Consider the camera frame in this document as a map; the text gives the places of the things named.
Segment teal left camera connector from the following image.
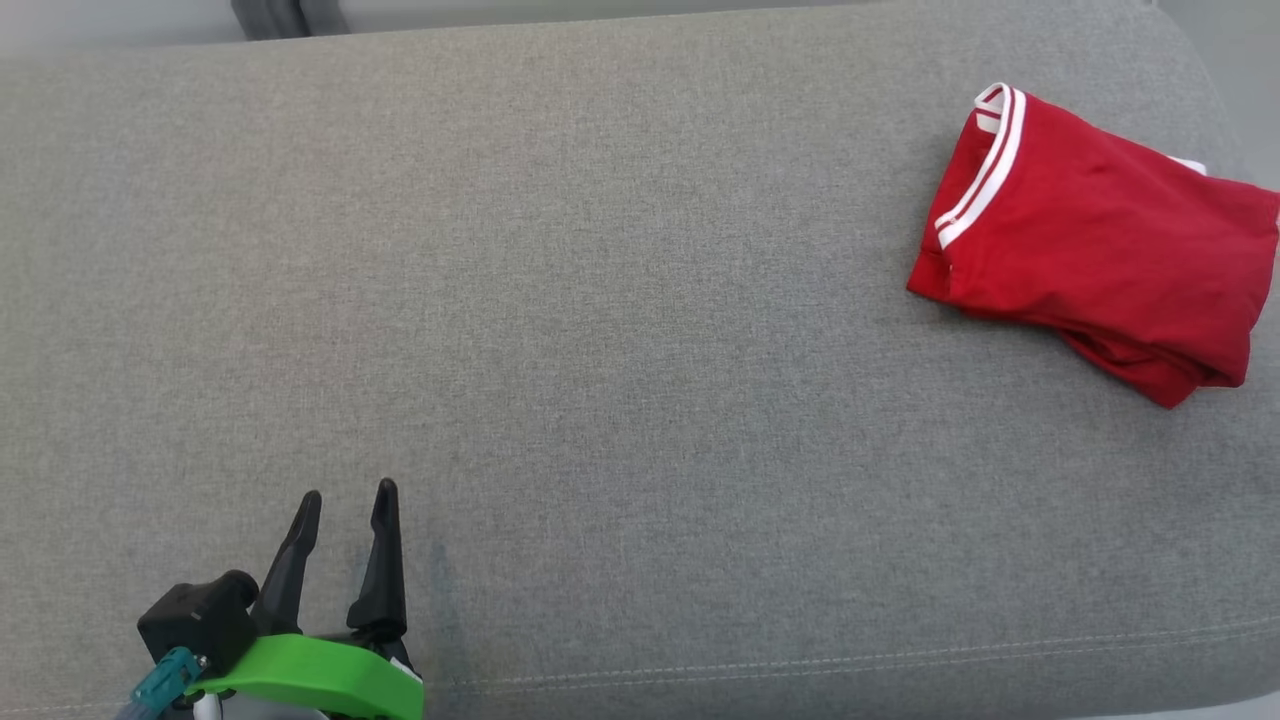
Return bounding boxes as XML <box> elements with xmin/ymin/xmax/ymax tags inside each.
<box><xmin>130</xmin><ymin>646</ymin><xmax>207</xmax><ymax>713</ymax></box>

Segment red jersey white striped sleeves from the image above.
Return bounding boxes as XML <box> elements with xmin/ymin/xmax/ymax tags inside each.
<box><xmin>906</xmin><ymin>82</ymin><xmax>1280</xmax><ymax>389</ymax></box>

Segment red shorts white trim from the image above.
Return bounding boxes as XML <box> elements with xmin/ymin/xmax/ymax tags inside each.
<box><xmin>1060</xmin><ymin>155</ymin><xmax>1253</xmax><ymax>411</ymax></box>

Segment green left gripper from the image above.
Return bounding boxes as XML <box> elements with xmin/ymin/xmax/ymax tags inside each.
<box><xmin>188</xmin><ymin>477</ymin><xmax>427</xmax><ymax>720</ymax></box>

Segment grey metal partition post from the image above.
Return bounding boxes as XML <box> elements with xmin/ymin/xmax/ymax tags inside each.
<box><xmin>231</xmin><ymin>0</ymin><xmax>351</xmax><ymax>42</ymax></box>

